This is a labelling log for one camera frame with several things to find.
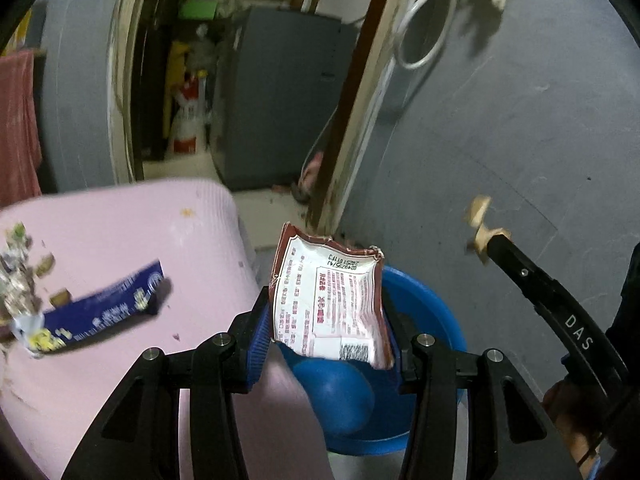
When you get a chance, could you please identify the green box on shelf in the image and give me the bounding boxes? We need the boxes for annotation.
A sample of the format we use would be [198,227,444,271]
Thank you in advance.
[179,0,218,21]

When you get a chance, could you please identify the person's right hand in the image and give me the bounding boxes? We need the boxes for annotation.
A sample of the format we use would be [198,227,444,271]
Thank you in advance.
[541,376,602,479]

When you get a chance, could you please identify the red white snack packet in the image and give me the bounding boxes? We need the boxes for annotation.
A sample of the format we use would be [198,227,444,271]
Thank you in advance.
[269,222,395,370]

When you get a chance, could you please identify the wooden door frame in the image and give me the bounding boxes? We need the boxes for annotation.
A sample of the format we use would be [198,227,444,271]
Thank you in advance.
[110,0,400,235]

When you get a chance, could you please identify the blue snack wrapper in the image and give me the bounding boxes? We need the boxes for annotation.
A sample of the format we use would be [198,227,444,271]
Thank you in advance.
[38,260,165,354]

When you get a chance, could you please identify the blue plastic basin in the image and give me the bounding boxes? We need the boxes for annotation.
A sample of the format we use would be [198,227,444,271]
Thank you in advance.
[279,266,466,456]

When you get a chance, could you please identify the white hose loop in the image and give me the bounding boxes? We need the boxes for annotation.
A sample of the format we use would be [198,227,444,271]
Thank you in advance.
[392,0,464,72]

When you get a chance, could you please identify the red checked counter cloth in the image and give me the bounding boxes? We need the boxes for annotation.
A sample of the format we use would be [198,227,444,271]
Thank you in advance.
[0,50,42,208]

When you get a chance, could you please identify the pink table cloth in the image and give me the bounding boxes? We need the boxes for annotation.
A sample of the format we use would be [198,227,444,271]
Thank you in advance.
[1,179,332,479]

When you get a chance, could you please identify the red white bag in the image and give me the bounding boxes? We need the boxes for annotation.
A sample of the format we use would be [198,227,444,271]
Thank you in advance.
[168,70,207,155]

